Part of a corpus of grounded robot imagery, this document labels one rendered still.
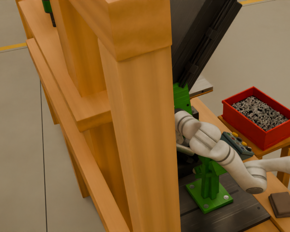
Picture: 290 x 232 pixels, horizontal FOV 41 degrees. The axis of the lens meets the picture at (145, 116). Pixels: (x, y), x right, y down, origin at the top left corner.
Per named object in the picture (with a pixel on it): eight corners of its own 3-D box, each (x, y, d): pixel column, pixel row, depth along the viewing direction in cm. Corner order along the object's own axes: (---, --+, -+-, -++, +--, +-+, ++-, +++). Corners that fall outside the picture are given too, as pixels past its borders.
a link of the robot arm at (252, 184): (209, 169, 125) (208, 147, 130) (248, 198, 141) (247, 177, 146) (234, 162, 120) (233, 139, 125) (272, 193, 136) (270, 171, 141)
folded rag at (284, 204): (297, 217, 142) (298, 211, 140) (275, 218, 143) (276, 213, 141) (288, 195, 150) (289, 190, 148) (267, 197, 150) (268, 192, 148)
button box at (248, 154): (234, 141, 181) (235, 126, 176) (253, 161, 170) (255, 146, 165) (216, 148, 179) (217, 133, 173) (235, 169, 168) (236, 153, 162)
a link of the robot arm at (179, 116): (159, 133, 133) (167, 140, 128) (177, 106, 132) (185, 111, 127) (178, 143, 138) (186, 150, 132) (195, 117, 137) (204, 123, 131)
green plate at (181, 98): (185, 120, 168) (178, 74, 159) (194, 127, 160) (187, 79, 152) (161, 128, 165) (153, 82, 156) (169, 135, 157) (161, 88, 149)
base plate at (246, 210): (149, 79, 226) (149, 76, 224) (270, 219, 145) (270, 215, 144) (81, 101, 215) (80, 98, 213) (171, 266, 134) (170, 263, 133)
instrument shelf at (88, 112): (76, -4, 170) (74, -13, 168) (167, 102, 104) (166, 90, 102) (20, 10, 164) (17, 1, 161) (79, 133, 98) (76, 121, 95)
